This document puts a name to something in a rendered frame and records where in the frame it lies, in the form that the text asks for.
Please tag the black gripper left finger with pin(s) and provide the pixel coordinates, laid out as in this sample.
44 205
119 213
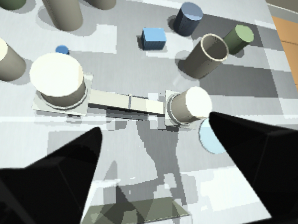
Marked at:
54 189

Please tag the dark blue cylinder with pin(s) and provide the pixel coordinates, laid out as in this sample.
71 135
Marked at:
187 19

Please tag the light blue block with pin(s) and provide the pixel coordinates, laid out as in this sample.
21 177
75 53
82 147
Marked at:
153 39

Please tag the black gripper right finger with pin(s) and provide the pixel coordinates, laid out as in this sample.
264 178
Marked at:
266 155

